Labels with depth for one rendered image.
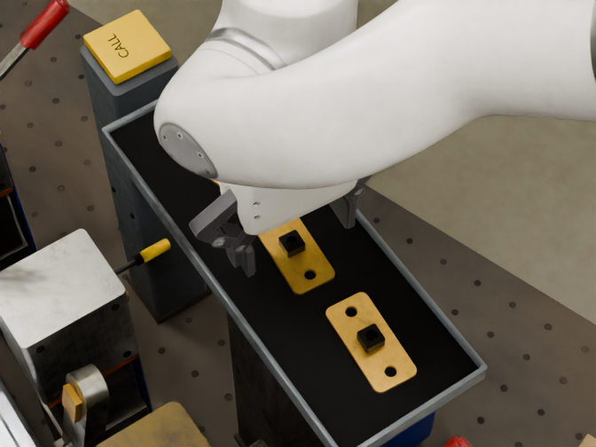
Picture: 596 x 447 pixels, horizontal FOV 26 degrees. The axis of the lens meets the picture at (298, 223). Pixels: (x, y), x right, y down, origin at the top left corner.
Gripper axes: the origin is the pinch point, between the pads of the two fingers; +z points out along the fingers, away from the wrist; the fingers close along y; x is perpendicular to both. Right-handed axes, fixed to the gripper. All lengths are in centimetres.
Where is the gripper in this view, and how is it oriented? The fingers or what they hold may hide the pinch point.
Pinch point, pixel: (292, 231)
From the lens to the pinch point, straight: 104.2
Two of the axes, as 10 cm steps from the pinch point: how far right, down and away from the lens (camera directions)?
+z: 0.0, 5.3, 8.5
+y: -8.7, 4.2, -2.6
